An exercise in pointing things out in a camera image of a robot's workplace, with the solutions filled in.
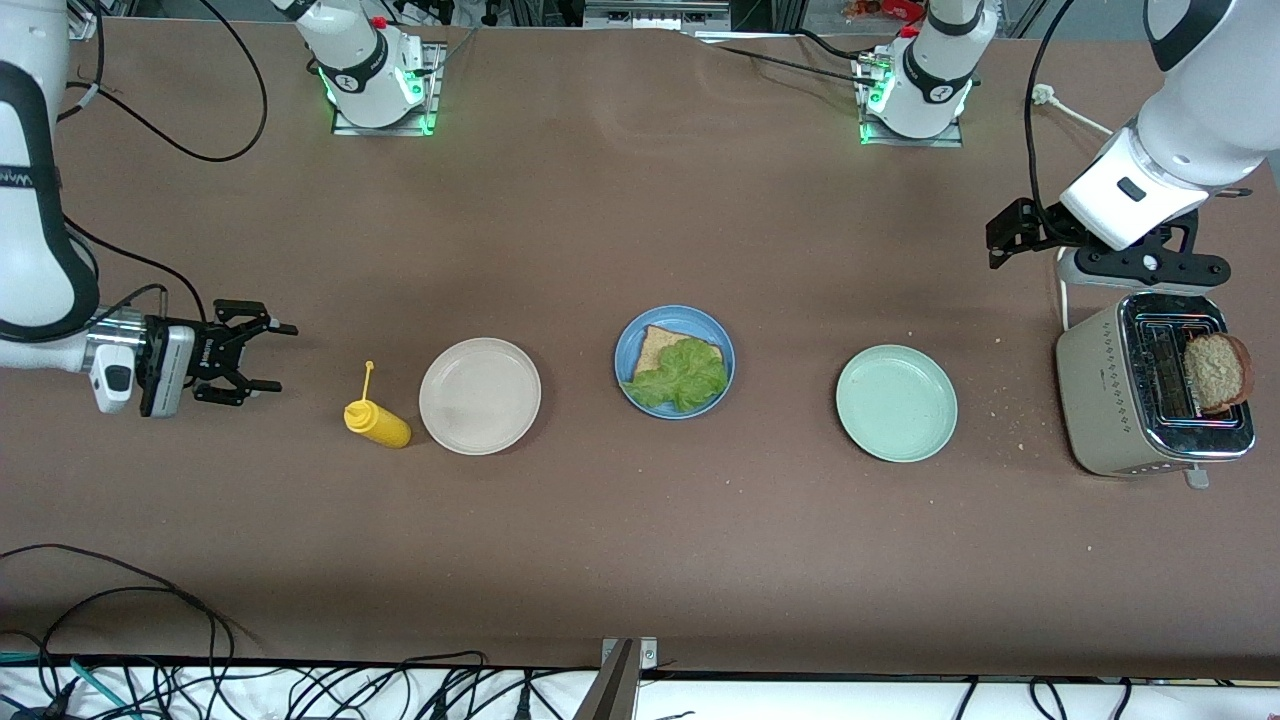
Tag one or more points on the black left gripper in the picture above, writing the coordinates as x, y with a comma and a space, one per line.
1040, 228

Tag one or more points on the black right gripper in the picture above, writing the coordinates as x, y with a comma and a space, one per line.
204, 352

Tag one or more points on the yellow squeeze bottle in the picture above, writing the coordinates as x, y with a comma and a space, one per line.
380, 425

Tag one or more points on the brown bread slice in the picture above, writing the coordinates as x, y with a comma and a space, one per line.
660, 345
1218, 375

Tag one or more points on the green lettuce leaf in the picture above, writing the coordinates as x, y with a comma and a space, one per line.
685, 380

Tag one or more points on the blue round plate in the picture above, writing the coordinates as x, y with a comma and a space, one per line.
630, 335

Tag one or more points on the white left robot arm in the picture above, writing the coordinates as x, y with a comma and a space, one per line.
1200, 120

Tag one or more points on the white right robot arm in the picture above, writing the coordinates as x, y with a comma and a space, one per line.
30, 200

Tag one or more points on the mint green round plate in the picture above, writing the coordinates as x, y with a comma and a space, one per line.
897, 405

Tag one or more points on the beige round plate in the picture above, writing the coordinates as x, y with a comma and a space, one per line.
480, 400

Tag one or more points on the beige chrome toaster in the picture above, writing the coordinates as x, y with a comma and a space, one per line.
1100, 400

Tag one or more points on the red snack bag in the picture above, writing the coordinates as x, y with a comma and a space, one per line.
885, 8

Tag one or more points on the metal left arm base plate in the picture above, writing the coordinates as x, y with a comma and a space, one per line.
950, 141

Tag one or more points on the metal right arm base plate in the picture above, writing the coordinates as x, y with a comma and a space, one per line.
436, 90

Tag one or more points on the aluminium frame profile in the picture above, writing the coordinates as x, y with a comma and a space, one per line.
655, 14

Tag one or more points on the metal mount bracket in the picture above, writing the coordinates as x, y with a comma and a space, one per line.
612, 695

